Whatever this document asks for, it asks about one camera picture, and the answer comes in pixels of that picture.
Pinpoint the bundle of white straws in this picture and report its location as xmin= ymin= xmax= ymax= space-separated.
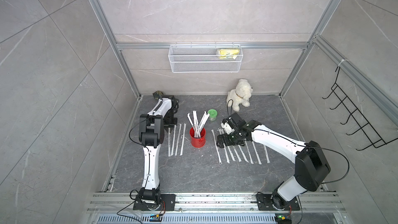
xmin=187 ymin=111 xmax=209 ymax=139

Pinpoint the white straw eleventh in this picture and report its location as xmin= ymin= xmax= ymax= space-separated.
xmin=171 ymin=125 xmax=176 ymax=156

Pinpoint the red cup container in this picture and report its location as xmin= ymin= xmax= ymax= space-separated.
xmin=189 ymin=127 xmax=207 ymax=148

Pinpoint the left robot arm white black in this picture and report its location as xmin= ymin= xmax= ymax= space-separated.
xmin=135 ymin=95 xmax=179 ymax=210

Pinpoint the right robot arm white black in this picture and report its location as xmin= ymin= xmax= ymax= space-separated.
xmin=216 ymin=113 xmax=331 ymax=210

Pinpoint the camouflage cloth piece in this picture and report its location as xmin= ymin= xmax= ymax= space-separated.
xmin=152 ymin=91 xmax=164 ymax=101

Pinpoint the green lid jar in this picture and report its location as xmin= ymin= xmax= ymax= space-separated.
xmin=207 ymin=109 xmax=218 ymax=121

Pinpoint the white plush dog toy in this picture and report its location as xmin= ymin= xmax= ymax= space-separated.
xmin=227 ymin=79 xmax=253 ymax=112

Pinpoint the yellow sponge in basket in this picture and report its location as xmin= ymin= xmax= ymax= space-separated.
xmin=216 ymin=49 xmax=240 ymax=60

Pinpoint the white wire mesh basket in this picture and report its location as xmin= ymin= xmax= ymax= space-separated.
xmin=168 ymin=44 xmax=243 ymax=73

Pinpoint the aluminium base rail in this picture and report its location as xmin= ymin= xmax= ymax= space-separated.
xmin=85 ymin=192 xmax=346 ymax=214

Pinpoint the black wire hook rack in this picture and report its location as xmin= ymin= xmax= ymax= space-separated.
xmin=322 ymin=66 xmax=398 ymax=151

